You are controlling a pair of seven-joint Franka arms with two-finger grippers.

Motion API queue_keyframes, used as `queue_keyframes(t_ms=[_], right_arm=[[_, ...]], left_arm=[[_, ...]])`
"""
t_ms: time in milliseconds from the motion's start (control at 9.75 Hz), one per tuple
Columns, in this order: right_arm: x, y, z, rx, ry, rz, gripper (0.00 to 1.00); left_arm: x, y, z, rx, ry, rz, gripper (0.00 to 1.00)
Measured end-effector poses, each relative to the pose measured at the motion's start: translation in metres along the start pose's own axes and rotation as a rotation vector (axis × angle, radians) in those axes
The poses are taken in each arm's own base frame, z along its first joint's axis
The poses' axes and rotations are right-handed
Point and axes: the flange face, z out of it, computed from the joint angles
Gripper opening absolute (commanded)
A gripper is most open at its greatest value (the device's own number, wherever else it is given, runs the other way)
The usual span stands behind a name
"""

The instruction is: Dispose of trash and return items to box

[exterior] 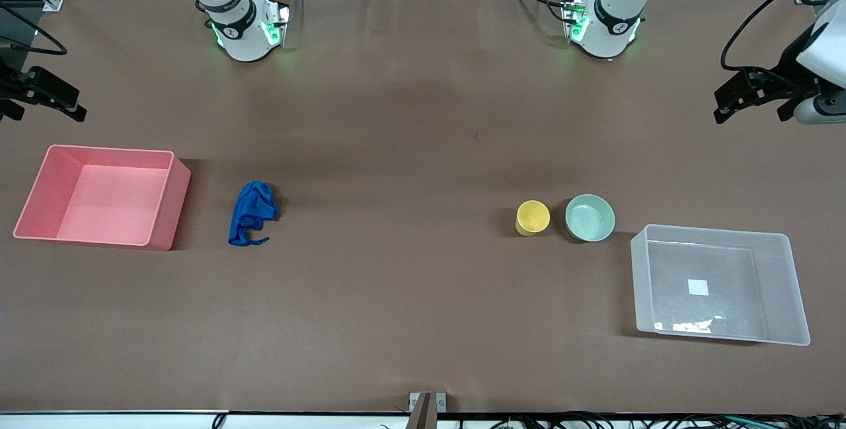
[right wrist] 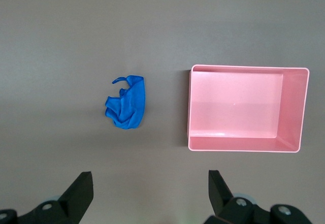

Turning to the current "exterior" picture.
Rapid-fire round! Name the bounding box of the mint green bowl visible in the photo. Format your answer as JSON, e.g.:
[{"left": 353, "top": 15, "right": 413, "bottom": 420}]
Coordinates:
[{"left": 565, "top": 194, "right": 616, "bottom": 243}]

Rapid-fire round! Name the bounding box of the blue cloth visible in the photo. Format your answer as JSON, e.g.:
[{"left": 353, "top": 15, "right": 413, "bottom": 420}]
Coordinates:
[{"left": 228, "top": 180, "right": 280, "bottom": 247}]

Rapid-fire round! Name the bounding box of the yellow cup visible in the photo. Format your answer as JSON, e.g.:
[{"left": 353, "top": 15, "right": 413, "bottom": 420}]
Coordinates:
[{"left": 516, "top": 200, "right": 551, "bottom": 237}]

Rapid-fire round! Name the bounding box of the pink plastic bin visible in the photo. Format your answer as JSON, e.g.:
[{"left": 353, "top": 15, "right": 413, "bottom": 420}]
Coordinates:
[{"left": 13, "top": 145, "right": 192, "bottom": 251}]

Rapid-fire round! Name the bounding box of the clear plastic bin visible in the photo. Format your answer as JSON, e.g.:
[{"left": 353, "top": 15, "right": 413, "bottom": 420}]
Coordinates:
[{"left": 630, "top": 224, "right": 811, "bottom": 347}]

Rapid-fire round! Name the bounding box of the brown table cover sheet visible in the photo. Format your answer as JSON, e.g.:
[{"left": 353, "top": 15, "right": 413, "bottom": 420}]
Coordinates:
[{"left": 0, "top": 0, "right": 846, "bottom": 414}]

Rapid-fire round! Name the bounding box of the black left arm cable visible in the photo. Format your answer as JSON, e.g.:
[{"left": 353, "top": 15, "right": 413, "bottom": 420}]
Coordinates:
[{"left": 720, "top": 0, "right": 846, "bottom": 76}]

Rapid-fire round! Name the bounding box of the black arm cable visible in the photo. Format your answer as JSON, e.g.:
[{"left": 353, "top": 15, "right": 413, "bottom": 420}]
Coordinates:
[
  {"left": 0, "top": 5, "right": 68, "bottom": 57},
  {"left": 720, "top": 0, "right": 846, "bottom": 76}
]

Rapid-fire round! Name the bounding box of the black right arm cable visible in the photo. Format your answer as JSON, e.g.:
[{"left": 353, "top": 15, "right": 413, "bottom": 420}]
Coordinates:
[{"left": 0, "top": 5, "right": 68, "bottom": 57}]

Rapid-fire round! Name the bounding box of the black cable bundle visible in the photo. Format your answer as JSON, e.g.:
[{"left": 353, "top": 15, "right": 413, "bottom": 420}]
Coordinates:
[{"left": 456, "top": 412, "right": 846, "bottom": 429}]

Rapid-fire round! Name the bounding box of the grey metal table bracket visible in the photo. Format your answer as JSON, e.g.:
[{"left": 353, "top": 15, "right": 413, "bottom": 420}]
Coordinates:
[{"left": 408, "top": 392, "right": 447, "bottom": 429}]

